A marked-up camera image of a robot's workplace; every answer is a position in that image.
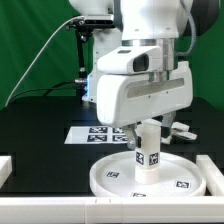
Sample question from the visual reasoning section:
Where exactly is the black camera stand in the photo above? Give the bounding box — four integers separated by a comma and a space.
65, 14, 114, 85

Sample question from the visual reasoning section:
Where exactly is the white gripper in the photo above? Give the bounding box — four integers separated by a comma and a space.
97, 61, 193, 150

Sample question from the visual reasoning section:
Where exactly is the grey ribbed arm hose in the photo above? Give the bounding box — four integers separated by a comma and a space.
174, 0, 197, 58

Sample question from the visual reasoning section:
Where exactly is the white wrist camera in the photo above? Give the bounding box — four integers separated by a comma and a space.
97, 46, 162, 75

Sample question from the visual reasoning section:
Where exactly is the grey cable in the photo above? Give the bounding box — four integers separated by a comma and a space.
4, 14, 85, 108

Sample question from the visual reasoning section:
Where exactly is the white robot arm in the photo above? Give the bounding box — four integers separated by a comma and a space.
69, 0, 220, 148

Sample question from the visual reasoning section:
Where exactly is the black cable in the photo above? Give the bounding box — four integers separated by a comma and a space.
6, 79, 88, 108

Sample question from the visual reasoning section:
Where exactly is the white table base piece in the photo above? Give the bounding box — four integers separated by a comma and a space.
161, 122, 197, 144

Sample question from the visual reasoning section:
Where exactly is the white fence bar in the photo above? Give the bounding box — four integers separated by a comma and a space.
196, 155, 224, 196
0, 196, 224, 224
0, 156, 12, 188

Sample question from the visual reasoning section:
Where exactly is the white front fence bar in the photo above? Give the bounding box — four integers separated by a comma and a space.
0, 196, 224, 224

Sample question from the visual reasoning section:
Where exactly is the white right fence bar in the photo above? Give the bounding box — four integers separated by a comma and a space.
196, 155, 224, 196

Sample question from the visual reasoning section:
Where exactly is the white round table top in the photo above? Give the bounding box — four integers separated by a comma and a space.
90, 151, 206, 197

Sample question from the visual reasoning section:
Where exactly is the white left fence bar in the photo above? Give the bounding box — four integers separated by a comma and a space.
0, 156, 12, 188

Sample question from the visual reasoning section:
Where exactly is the white marker sheet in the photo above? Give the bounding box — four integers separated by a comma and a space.
65, 126, 127, 144

